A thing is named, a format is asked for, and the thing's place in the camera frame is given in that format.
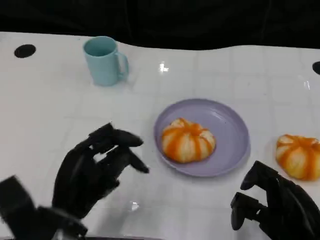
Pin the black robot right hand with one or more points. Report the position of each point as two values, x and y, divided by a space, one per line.
287 212

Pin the pale green mug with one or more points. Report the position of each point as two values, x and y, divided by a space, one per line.
102 67

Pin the orange and white bread roll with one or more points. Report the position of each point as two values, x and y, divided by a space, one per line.
187 142
297 157

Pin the lilac plate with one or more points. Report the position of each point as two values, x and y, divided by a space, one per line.
230 140

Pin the black round table grommet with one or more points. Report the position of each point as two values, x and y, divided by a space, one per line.
25 51
316 67

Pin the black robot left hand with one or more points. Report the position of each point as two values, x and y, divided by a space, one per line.
80 175

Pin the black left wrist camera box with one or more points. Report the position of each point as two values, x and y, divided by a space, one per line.
15 197

